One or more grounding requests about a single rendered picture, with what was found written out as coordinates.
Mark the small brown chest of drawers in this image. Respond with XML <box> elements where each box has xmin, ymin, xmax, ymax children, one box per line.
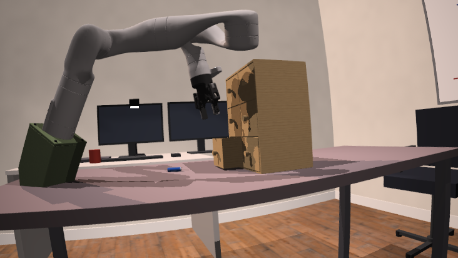
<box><xmin>226</xmin><ymin>59</ymin><xmax>313</xmax><ymax>174</ymax></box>

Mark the blue aa battery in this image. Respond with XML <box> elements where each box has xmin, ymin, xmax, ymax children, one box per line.
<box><xmin>168</xmin><ymin>167</ymin><xmax>181</xmax><ymax>172</ymax></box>

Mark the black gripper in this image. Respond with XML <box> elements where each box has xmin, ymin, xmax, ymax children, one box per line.
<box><xmin>190</xmin><ymin>74</ymin><xmax>220</xmax><ymax>120</ymax></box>

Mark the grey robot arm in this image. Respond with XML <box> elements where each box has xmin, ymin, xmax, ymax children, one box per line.
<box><xmin>42</xmin><ymin>10</ymin><xmax>259</xmax><ymax>140</ymax></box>

